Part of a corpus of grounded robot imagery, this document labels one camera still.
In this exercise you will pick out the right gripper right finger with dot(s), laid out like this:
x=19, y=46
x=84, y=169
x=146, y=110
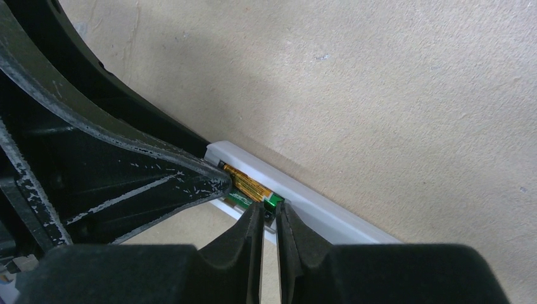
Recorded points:
x=312, y=270

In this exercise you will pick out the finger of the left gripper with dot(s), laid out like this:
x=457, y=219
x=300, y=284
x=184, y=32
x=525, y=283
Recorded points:
x=46, y=23
x=82, y=175

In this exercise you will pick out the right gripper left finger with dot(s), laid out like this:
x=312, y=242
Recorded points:
x=227, y=270

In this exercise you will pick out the white remote control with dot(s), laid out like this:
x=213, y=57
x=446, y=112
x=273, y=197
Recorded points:
x=333, y=222

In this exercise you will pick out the green battery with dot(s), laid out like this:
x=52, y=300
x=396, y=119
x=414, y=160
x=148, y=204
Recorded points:
x=239, y=198

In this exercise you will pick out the gold battery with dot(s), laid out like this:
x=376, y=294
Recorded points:
x=254, y=190

